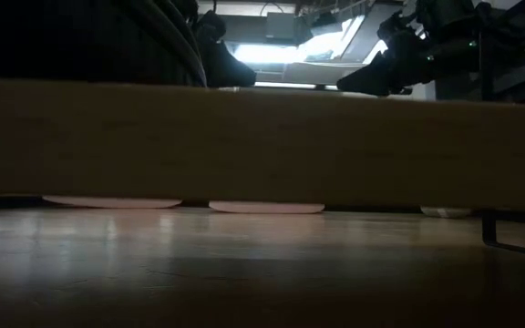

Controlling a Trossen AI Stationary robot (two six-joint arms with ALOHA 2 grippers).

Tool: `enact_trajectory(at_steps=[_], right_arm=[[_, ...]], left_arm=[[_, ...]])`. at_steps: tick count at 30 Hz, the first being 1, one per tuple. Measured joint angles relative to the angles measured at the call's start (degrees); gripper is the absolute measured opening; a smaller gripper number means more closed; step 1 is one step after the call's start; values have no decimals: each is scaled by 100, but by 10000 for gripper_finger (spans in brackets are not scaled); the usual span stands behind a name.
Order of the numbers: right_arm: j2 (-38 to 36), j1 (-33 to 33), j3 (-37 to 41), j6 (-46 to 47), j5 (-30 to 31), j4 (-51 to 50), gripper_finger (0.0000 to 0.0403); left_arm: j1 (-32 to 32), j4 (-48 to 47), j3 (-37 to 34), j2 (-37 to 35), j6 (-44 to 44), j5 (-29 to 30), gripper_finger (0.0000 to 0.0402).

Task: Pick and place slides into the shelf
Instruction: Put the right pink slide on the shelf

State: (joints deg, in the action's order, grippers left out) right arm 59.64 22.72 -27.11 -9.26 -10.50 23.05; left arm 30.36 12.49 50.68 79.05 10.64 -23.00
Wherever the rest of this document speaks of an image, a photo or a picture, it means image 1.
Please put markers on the black slide sandal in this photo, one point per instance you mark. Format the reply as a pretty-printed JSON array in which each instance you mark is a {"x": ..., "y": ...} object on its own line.
[{"x": 171, "y": 54}]

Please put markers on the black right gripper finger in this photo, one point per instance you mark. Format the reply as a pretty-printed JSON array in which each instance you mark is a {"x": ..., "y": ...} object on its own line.
[{"x": 372, "y": 79}]

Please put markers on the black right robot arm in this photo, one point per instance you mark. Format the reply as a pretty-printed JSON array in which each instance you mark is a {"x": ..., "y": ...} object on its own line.
[{"x": 454, "y": 50}]

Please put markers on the wooden shelf with black legs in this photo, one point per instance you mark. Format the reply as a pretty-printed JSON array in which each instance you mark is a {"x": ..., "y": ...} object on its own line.
[{"x": 262, "y": 146}]

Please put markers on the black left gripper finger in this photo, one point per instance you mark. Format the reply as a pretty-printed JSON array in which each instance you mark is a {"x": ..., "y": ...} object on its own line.
[{"x": 230, "y": 73}]

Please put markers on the bushy green plant white pot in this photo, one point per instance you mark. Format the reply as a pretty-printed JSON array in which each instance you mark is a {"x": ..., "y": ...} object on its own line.
[{"x": 445, "y": 212}]

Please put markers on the pink slide sandal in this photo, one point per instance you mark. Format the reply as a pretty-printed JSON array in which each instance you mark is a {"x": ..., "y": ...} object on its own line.
[
  {"x": 267, "y": 208},
  {"x": 112, "y": 202}
]

